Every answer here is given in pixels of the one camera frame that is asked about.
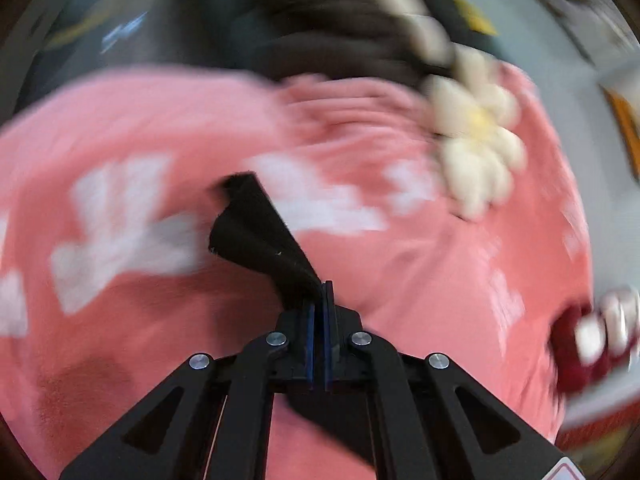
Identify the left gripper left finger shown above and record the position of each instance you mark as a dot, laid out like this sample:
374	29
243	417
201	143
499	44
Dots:
210	418

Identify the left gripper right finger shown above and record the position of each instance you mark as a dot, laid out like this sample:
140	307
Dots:
428	418

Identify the pink fleece blanket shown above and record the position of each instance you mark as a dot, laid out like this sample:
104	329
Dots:
108	192

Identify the dark red plush toy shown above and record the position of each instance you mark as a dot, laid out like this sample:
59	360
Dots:
589	341

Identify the large white daisy pillow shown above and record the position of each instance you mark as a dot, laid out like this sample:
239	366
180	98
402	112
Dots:
474	116

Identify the yellow black cushion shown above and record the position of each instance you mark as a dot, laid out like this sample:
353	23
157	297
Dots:
461	19

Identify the dark brown puffer jacket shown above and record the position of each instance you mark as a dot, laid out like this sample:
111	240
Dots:
283	38

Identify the small white daisy pillow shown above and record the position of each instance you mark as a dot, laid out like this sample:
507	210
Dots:
427	38

